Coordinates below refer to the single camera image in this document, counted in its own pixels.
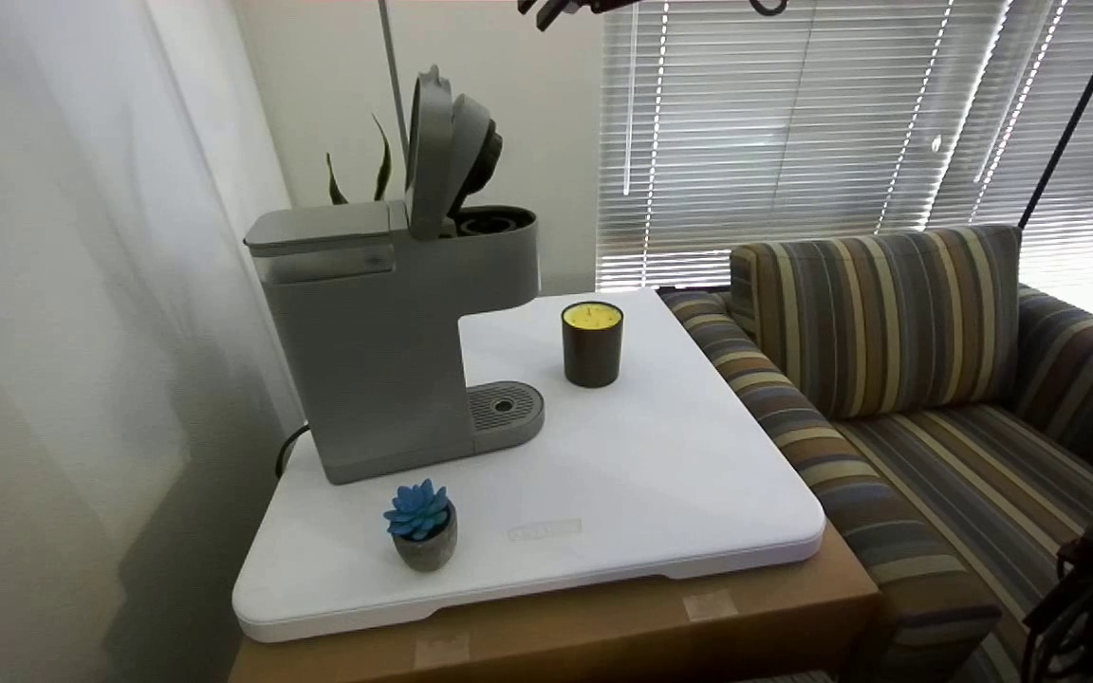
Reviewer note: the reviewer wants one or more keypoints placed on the blue succulent in grey pot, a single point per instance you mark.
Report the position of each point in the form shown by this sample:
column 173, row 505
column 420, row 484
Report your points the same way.
column 423, row 517

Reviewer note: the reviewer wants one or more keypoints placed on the green plant leaves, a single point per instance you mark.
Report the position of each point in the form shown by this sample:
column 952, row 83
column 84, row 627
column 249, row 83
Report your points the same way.
column 335, row 189

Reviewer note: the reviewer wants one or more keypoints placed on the striped sofa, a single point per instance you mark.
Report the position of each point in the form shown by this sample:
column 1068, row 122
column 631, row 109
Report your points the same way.
column 950, row 481

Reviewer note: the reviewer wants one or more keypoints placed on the yellow candle in dark glass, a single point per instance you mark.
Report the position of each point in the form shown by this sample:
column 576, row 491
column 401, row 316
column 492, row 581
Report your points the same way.
column 594, row 348

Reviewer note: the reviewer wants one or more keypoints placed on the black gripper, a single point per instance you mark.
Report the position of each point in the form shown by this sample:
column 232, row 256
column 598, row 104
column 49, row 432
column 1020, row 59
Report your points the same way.
column 609, row 7

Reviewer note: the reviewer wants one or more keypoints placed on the black slanted pole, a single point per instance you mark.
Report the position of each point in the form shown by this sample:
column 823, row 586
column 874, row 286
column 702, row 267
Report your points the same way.
column 1070, row 114

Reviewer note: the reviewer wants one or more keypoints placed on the grey coffee machine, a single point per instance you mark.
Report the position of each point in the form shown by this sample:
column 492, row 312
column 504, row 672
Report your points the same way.
column 360, row 348

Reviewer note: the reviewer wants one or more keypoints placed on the white window blinds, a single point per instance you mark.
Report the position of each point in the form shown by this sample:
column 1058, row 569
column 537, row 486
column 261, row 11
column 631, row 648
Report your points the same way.
column 874, row 140

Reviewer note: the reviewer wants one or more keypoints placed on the striped sofa back cushion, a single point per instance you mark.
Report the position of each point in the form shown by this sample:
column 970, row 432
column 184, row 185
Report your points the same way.
column 883, row 316

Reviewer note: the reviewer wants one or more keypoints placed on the grey coffee machine lid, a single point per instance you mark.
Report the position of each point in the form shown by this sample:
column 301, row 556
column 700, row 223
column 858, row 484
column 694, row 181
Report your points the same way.
column 446, row 145

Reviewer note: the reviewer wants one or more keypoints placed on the thin grey plant stem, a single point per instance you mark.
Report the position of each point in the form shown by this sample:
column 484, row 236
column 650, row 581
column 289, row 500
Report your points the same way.
column 389, row 59

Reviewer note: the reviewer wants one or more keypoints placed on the white plastic board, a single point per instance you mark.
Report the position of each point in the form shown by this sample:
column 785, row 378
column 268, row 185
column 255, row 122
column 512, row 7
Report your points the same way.
column 646, row 470

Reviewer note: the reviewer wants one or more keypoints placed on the brown cardboard box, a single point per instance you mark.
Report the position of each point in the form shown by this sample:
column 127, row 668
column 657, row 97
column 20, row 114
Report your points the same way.
column 624, row 627

